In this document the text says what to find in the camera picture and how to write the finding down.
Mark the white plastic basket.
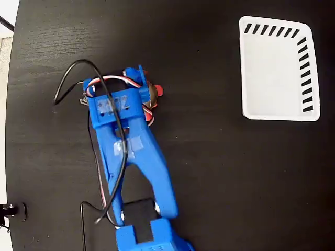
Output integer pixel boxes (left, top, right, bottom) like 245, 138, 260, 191
238, 16, 321, 122

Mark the black metal rod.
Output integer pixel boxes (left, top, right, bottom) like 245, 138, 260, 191
0, 15, 15, 32

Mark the black table clamp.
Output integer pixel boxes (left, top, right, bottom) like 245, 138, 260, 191
0, 202, 27, 222

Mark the red white black servo cable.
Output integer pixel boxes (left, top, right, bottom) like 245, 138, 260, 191
83, 75, 155, 227

